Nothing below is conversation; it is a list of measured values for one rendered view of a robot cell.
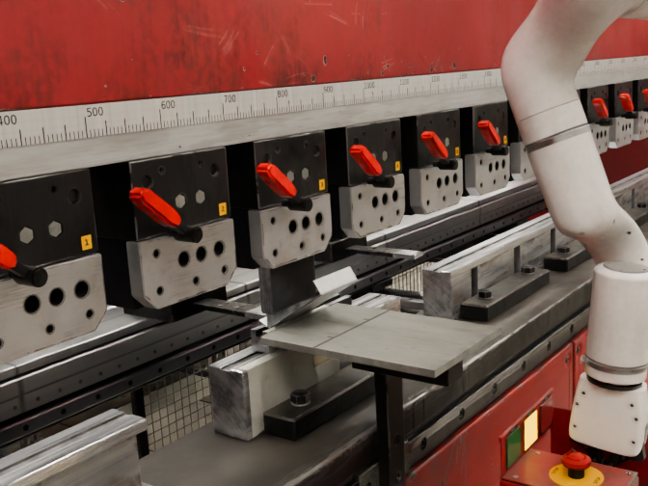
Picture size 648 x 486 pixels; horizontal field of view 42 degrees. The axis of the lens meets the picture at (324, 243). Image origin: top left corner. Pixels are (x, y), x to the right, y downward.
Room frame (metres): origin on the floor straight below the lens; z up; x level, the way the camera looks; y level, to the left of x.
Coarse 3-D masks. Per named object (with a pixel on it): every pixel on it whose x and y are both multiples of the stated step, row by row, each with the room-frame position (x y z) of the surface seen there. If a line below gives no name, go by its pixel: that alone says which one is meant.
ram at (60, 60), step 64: (0, 0) 0.79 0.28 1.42; (64, 0) 0.84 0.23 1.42; (128, 0) 0.90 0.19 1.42; (192, 0) 0.98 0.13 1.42; (256, 0) 1.07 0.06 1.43; (320, 0) 1.17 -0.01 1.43; (384, 0) 1.30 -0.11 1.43; (448, 0) 1.46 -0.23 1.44; (512, 0) 1.67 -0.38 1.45; (0, 64) 0.78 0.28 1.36; (64, 64) 0.83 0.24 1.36; (128, 64) 0.90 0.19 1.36; (192, 64) 0.97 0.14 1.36; (256, 64) 1.06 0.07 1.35; (320, 64) 1.17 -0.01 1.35; (384, 64) 1.30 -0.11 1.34; (448, 64) 1.46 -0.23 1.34; (192, 128) 0.97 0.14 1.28; (256, 128) 1.05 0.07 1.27; (320, 128) 1.16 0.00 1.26
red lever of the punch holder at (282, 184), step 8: (256, 168) 1.02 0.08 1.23; (264, 168) 1.01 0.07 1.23; (272, 168) 1.01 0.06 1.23; (264, 176) 1.01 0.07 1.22; (272, 176) 1.01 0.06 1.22; (280, 176) 1.02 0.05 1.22; (272, 184) 1.03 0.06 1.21; (280, 184) 1.02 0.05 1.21; (288, 184) 1.03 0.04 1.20; (280, 192) 1.04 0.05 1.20; (288, 192) 1.03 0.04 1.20; (296, 192) 1.05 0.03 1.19; (288, 200) 1.06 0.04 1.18; (296, 200) 1.05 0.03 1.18; (304, 200) 1.06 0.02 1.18; (288, 208) 1.07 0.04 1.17; (296, 208) 1.06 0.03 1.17; (304, 208) 1.05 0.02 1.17
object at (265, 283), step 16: (272, 272) 1.11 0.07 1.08; (288, 272) 1.14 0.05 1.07; (304, 272) 1.16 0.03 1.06; (272, 288) 1.11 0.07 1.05; (288, 288) 1.13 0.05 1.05; (304, 288) 1.16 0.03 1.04; (272, 304) 1.11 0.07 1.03; (288, 304) 1.13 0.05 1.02; (304, 304) 1.18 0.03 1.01; (272, 320) 1.12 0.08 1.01
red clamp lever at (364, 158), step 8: (352, 152) 1.17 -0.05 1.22; (360, 152) 1.17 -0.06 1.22; (368, 152) 1.18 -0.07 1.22; (360, 160) 1.18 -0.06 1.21; (368, 160) 1.18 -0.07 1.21; (376, 160) 1.20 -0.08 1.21; (368, 168) 1.19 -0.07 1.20; (376, 168) 1.19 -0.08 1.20; (376, 176) 1.21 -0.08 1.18; (384, 176) 1.22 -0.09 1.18; (392, 176) 1.22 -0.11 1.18; (376, 184) 1.22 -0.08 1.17; (384, 184) 1.22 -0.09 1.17; (392, 184) 1.22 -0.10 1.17
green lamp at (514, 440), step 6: (516, 432) 1.10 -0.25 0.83; (510, 438) 1.08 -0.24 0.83; (516, 438) 1.10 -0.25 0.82; (510, 444) 1.08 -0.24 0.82; (516, 444) 1.10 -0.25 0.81; (510, 450) 1.08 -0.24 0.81; (516, 450) 1.10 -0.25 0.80; (510, 456) 1.08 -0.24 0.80; (516, 456) 1.10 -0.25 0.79; (510, 462) 1.08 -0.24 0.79
